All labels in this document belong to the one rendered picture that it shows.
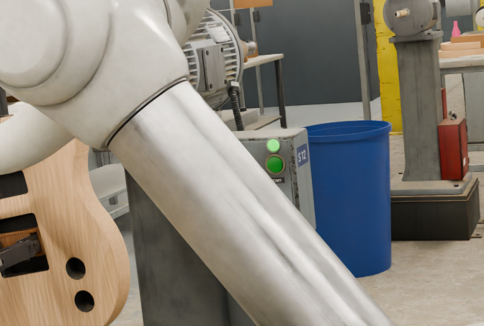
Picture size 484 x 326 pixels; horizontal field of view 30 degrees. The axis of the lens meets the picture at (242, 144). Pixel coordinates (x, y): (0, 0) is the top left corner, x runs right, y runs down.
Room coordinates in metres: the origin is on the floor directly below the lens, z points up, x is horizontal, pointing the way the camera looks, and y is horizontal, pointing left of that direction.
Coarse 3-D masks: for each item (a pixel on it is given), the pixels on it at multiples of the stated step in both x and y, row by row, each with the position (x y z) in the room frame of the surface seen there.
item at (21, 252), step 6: (30, 240) 1.41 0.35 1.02; (18, 246) 1.38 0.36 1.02; (24, 246) 1.39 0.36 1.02; (6, 252) 1.35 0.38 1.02; (12, 252) 1.36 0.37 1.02; (18, 252) 1.37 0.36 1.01; (24, 252) 1.38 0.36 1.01; (0, 258) 1.33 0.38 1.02; (6, 258) 1.35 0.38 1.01; (12, 258) 1.36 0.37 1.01; (18, 258) 1.37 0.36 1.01; (24, 258) 1.38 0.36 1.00; (6, 264) 1.35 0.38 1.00; (12, 264) 1.36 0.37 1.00; (0, 270) 1.32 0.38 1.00
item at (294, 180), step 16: (304, 128) 1.68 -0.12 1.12; (256, 144) 1.62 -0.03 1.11; (288, 144) 1.60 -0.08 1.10; (304, 144) 1.66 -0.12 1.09; (256, 160) 1.62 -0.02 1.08; (288, 160) 1.60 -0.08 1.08; (304, 160) 1.65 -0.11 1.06; (272, 176) 1.61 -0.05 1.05; (288, 176) 1.60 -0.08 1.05; (304, 176) 1.64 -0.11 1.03; (288, 192) 1.60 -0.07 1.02; (304, 192) 1.64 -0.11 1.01; (304, 208) 1.63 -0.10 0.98
